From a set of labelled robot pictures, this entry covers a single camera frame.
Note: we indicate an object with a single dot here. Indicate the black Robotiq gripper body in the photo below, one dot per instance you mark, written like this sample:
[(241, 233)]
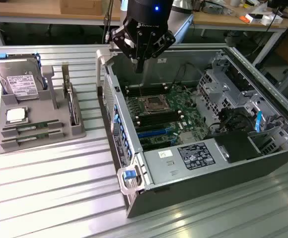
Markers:
[(146, 15)]

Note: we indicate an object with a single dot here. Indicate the green RAM stick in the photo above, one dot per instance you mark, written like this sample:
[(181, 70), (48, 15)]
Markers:
[(32, 126), (33, 138)]

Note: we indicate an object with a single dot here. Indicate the brown cardboard box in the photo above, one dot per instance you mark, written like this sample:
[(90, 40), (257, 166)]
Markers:
[(80, 7)]

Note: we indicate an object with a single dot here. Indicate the cluttered wooden desk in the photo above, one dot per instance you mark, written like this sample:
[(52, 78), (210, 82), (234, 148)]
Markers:
[(221, 18)]

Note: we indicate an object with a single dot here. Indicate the CPU socket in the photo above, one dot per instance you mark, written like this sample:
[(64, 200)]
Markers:
[(156, 102)]

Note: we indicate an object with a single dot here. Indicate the metal disk bay cage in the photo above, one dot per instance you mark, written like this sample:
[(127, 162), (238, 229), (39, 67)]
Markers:
[(216, 89)]

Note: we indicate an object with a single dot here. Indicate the orange small box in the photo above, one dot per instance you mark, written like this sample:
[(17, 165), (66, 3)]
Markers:
[(244, 18)]

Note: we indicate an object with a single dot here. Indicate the green motherboard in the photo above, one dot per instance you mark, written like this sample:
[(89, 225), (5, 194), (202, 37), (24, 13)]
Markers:
[(183, 121)]

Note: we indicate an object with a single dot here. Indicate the white small box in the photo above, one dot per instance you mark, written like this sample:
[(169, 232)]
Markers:
[(254, 17)]

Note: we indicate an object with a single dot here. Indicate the blue expansion slot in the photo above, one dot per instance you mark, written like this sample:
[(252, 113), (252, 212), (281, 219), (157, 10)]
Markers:
[(155, 132)]

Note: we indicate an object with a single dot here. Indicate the grey parts rack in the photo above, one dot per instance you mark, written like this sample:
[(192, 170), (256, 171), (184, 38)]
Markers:
[(49, 119)]

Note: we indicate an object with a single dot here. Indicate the silver hard disk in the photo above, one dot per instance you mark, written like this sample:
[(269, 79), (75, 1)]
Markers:
[(20, 79)]

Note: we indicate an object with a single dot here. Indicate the black tripod pole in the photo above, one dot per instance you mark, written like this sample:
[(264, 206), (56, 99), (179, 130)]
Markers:
[(278, 42)]

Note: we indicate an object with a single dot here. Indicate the blue disk caddy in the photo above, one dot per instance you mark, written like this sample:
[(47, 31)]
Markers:
[(0, 55)]

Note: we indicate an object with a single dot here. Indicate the black monitor stand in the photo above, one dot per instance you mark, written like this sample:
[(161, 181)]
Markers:
[(286, 13)]

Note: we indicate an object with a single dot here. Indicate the blue disk bay lever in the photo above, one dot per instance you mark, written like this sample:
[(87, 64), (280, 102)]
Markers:
[(258, 121)]

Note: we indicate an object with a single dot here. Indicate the silver CPU chip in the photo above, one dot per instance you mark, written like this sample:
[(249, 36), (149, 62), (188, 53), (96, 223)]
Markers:
[(15, 116)]

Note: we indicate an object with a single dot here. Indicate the grey power supply unit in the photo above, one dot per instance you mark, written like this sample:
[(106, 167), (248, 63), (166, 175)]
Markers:
[(159, 171)]

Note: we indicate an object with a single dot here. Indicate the blue case latch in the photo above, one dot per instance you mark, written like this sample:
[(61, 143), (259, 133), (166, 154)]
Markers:
[(128, 174)]

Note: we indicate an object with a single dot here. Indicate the open black PC case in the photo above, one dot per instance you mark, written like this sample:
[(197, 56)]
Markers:
[(208, 188)]

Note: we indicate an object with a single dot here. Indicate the wooden desk with white frame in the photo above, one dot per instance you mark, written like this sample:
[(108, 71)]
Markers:
[(22, 10)]

